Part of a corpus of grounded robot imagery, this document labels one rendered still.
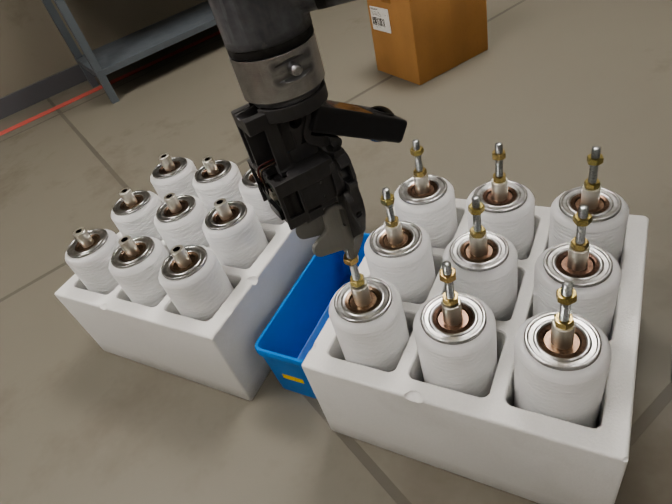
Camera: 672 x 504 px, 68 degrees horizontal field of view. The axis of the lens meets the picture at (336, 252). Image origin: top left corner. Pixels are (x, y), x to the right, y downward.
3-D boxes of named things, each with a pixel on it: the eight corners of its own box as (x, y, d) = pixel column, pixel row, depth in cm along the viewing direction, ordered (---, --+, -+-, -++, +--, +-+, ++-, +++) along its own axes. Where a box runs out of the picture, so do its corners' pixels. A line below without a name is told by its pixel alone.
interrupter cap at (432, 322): (415, 342, 58) (414, 338, 58) (426, 294, 63) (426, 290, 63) (483, 349, 55) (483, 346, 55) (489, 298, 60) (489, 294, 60)
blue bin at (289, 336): (344, 270, 106) (331, 228, 98) (392, 279, 101) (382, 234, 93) (273, 389, 88) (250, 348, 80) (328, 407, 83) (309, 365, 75)
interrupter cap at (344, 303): (324, 300, 66) (323, 297, 66) (371, 271, 68) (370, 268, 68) (354, 334, 61) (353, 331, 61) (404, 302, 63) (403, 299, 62)
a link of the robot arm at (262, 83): (290, 18, 46) (333, 34, 40) (304, 67, 49) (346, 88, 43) (216, 50, 44) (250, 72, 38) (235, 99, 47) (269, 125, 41)
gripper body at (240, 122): (264, 204, 54) (222, 102, 46) (331, 169, 56) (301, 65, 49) (294, 237, 49) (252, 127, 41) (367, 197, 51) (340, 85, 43)
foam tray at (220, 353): (210, 230, 129) (180, 172, 117) (344, 251, 111) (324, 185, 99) (103, 351, 105) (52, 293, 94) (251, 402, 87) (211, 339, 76)
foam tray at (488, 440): (413, 262, 103) (400, 192, 91) (630, 297, 85) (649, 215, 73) (331, 430, 80) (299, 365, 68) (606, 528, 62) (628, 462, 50)
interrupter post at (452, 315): (441, 327, 59) (438, 308, 57) (444, 311, 60) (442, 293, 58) (462, 329, 58) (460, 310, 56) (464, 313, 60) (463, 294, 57)
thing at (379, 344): (343, 375, 78) (314, 298, 67) (393, 342, 81) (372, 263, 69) (378, 419, 72) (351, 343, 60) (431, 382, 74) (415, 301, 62)
